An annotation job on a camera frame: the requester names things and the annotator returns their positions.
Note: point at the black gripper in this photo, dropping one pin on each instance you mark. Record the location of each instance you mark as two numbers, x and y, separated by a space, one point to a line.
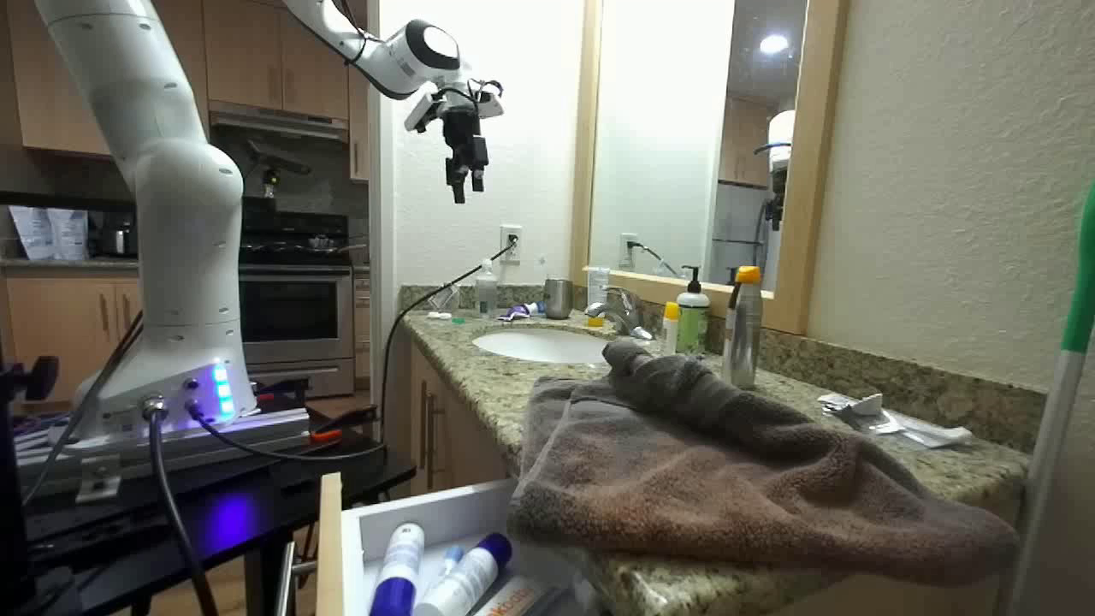
463 126

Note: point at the white drawer with wood front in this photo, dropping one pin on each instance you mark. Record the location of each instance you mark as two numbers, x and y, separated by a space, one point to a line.
351 533

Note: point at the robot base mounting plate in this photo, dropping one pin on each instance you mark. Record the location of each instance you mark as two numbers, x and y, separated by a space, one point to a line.
172 438

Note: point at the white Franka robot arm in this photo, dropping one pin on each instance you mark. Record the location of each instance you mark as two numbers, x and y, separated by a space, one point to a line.
172 207

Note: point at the grey metal cup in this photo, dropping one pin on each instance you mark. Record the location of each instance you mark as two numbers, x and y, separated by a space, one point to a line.
556 298

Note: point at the white oval sink basin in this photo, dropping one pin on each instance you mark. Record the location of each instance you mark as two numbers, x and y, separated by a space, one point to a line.
541 342

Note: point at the range hood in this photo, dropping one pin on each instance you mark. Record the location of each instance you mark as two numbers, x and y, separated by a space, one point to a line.
279 124

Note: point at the chrome faucet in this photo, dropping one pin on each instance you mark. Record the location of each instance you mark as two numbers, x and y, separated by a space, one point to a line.
621 309

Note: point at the stainless steel oven range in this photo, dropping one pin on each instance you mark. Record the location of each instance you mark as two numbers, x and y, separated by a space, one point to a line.
298 309

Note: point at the wooden vanity cabinet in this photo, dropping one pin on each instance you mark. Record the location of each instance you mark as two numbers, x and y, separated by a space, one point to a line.
440 428

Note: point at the small yellow bottle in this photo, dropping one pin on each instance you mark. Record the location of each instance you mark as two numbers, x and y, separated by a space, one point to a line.
670 329

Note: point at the pump soap bottle green label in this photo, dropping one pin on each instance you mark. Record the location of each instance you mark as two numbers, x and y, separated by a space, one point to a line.
692 319

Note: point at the spray bottle with orange cap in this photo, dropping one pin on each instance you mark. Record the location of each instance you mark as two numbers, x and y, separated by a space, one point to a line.
745 336

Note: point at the white tube with light-blue cap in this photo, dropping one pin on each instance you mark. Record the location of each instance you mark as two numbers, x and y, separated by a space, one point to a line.
452 557

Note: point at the white tube with dark-blue cap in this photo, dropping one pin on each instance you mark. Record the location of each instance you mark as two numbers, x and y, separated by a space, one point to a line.
466 579
399 569

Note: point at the brown terry towel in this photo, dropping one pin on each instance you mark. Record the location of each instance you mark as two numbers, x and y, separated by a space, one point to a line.
732 479

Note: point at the orange and white tube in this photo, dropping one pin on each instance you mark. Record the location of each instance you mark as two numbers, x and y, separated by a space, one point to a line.
512 595

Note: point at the white paper on kitchen counter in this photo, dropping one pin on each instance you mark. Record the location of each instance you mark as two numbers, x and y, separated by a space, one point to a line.
51 235

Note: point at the wooden kitchen base cabinet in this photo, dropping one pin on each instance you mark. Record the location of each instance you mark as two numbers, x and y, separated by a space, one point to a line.
58 325

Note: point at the black clamp knob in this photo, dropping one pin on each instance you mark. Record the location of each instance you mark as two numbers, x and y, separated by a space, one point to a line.
31 377

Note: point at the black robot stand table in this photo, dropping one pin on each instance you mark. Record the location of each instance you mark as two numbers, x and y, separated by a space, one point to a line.
124 530

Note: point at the crumpled white paper wrappers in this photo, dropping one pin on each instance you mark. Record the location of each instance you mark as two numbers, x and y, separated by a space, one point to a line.
903 425

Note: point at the white wall outlet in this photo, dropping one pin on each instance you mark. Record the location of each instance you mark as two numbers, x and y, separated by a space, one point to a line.
512 243

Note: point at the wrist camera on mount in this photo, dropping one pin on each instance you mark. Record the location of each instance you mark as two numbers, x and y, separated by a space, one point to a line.
434 103

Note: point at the wood-framed wall mirror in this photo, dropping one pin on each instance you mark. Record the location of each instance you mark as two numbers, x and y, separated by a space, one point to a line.
670 124

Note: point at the wooden kitchen wall cabinets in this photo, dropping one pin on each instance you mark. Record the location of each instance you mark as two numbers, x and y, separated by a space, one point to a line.
262 54

